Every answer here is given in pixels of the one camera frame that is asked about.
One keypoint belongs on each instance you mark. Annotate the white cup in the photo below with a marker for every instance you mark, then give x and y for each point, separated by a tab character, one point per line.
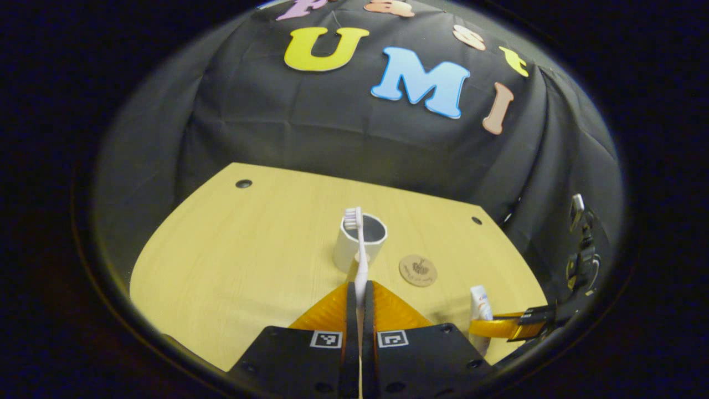
346	249

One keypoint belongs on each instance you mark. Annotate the pink toothbrush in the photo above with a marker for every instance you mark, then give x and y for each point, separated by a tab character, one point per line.
361	260

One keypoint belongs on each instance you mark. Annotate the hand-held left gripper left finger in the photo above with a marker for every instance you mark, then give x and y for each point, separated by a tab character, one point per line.
352	343

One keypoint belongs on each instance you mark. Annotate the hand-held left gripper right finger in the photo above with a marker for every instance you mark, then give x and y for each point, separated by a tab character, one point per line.
368	349

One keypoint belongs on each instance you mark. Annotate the round wooden coaster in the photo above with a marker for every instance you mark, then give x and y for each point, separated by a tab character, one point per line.
418	270

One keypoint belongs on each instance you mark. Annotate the black backdrop cloth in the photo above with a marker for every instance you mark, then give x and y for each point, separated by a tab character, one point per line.
332	138

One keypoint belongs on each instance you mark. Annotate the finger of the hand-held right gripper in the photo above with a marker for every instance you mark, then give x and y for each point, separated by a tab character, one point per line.
498	327

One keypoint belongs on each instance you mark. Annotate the white toothpaste tube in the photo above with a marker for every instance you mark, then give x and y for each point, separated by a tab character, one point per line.
479	302

